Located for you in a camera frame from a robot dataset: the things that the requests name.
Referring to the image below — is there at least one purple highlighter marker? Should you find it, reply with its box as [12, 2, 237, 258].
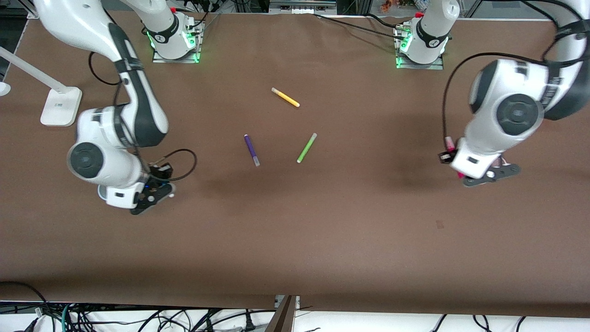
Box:
[244, 134, 261, 167]

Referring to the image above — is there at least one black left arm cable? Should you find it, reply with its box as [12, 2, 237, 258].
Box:
[442, 0, 584, 141]

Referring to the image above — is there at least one dark table support post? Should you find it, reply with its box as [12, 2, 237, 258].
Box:
[264, 295, 298, 332]

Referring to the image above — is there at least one green highlighter marker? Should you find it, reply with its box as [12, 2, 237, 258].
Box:
[296, 133, 318, 164]

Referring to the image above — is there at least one white lamp stand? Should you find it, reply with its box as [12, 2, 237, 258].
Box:
[0, 45, 83, 127]

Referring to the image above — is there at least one black cable on table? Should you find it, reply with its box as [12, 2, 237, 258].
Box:
[313, 13, 411, 40]

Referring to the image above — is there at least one pink highlighter marker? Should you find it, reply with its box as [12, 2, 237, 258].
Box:
[444, 136, 465, 178]

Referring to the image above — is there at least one yellow highlighter marker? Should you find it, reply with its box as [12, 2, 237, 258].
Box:
[271, 87, 301, 108]

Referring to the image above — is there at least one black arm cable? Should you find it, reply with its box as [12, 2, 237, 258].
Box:
[88, 51, 198, 183]
[442, 0, 584, 141]

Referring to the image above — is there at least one silver aluminium frame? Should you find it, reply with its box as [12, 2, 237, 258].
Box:
[269, 0, 338, 15]

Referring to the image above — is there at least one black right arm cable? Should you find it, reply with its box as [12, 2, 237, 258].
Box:
[88, 51, 198, 183]

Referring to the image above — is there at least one black floor cable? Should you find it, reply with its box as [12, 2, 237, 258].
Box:
[0, 281, 49, 332]

